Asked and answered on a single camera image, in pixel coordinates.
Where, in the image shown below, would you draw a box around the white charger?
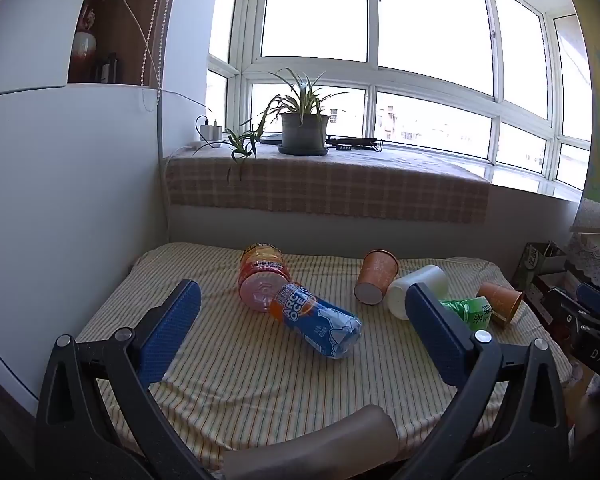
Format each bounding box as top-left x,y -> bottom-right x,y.
195,114 -> 224,144

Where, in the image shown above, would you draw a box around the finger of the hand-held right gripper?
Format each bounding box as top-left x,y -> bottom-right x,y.
575,282 -> 600,318

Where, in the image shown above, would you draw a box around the dark bottle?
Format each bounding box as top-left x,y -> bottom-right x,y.
96,52 -> 119,84

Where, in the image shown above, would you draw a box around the orange drink bottle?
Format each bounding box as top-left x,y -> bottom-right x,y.
237,243 -> 292,313

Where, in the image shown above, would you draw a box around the white lace cloth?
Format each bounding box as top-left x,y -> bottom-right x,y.
566,231 -> 600,292

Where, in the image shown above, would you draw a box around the blue label drink bottle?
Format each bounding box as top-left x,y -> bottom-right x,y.
270,282 -> 364,360

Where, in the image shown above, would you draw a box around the white cup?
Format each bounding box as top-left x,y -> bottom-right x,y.
385,264 -> 450,321

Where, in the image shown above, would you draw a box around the potted spider plant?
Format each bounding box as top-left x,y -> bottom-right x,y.
194,67 -> 351,165

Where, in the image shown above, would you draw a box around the black flat device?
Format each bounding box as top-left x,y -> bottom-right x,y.
325,136 -> 385,153

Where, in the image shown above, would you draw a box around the red white vase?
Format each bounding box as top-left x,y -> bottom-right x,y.
72,0 -> 99,84

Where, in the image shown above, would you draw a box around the checked cloth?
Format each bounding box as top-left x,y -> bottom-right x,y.
163,151 -> 492,226

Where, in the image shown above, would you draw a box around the orange paper cup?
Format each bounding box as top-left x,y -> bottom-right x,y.
476,281 -> 525,330
354,248 -> 400,306

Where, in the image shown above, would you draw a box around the bead blind cord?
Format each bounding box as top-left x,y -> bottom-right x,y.
138,0 -> 175,89

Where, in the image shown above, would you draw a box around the brown rounded bar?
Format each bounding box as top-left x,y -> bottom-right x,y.
219,404 -> 400,480

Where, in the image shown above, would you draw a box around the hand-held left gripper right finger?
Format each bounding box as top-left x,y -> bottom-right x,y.
390,282 -> 574,480

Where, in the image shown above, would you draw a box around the green cardboard box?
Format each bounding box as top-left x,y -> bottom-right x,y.
511,241 -> 569,291

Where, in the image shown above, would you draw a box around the striped bed sheet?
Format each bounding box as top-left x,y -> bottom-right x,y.
74,242 -> 574,472

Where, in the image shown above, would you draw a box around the white window frame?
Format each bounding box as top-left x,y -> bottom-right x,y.
206,0 -> 595,197

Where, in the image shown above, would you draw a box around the white cable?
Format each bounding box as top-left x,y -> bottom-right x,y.
110,0 -> 210,113

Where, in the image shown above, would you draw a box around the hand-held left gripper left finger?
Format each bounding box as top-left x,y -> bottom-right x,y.
34,279 -> 216,480

